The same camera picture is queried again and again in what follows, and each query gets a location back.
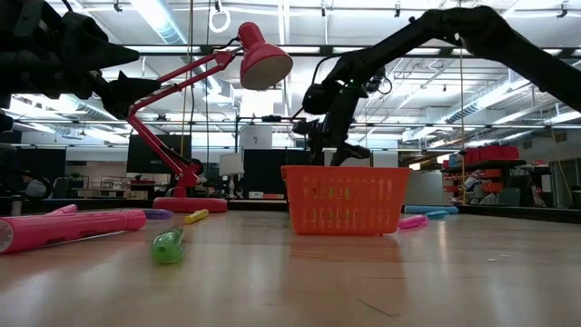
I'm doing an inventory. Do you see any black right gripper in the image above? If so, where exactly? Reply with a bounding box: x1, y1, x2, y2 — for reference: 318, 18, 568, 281
292, 85, 372, 167

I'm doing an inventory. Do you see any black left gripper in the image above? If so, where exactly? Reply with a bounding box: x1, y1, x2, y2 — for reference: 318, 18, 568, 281
8, 0, 162, 120

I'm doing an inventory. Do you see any pink marker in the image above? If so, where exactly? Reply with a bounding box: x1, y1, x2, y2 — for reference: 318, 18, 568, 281
44, 203, 79, 217
0, 208, 148, 255
398, 213, 429, 231

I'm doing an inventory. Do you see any purple marker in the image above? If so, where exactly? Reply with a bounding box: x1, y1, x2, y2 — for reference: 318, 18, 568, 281
143, 208, 174, 221

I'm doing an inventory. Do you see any yellow marker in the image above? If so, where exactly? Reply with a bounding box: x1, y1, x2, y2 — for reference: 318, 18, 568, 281
183, 208, 211, 225

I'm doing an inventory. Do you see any green marker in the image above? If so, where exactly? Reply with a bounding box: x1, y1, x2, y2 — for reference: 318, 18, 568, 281
151, 225, 186, 266

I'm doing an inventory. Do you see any orange plastic basket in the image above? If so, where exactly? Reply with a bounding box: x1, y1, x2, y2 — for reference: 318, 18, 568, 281
280, 164, 412, 237

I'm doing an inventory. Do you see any white panel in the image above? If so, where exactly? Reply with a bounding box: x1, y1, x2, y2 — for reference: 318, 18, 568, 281
371, 150, 399, 168

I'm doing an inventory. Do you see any black monitor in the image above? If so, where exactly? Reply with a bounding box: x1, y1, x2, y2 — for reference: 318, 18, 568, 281
126, 134, 192, 174
15, 147, 67, 181
242, 148, 326, 199

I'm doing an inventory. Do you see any white numbered pillar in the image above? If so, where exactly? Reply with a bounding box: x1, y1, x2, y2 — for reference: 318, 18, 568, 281
239, 125, 273, 150

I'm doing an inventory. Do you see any black overhead crossbar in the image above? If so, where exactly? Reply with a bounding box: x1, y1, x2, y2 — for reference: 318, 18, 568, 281
122, 44, 581, 58

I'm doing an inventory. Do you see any grey cabinet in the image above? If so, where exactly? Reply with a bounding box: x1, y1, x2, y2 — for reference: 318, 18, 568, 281
403, 170, 446, 206

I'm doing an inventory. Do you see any white card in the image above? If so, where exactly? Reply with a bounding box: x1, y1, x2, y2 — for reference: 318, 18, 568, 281
219, 153, 245, 177

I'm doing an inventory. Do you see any person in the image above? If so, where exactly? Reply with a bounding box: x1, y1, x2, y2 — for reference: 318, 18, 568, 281
21, 171, 49, 201

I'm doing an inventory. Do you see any red desk lamp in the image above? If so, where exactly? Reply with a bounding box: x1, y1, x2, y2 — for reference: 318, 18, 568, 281
126, 21, 294, 214

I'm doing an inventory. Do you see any black storage shelf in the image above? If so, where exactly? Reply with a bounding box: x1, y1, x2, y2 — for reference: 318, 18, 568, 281
440, 144, 528, 206

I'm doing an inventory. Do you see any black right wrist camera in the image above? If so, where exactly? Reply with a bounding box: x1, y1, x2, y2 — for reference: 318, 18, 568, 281
301, 81, 337, 115

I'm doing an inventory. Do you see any black metal stand frame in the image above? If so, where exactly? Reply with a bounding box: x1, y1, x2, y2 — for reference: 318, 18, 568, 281
233, 114, 309, 154

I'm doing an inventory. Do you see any black overhead camera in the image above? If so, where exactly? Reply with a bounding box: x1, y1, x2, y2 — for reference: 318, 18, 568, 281
365, 65, 393, 96

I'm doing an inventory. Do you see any black aluminium table frame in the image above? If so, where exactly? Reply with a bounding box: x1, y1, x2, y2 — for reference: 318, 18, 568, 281
0, 195, 581, 225

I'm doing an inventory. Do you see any white hanging ring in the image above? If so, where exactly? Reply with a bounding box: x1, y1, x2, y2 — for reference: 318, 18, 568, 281
208, 7, 232, 35

